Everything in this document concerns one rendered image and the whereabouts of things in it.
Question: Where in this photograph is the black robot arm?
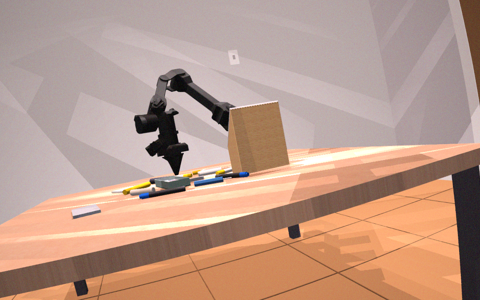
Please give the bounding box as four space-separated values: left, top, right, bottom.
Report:
134 69 236 157

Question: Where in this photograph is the grey keyboard with keys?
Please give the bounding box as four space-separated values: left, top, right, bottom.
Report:
154 175 191 189

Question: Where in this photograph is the grey cylinder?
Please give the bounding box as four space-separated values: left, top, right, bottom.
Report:
150 177 164 184

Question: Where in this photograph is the black marker with blue cap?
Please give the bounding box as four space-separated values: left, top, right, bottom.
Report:
139 186 186 199
215 172 249 178

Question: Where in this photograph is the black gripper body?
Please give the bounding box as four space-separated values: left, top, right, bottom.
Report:
157 128 189 157

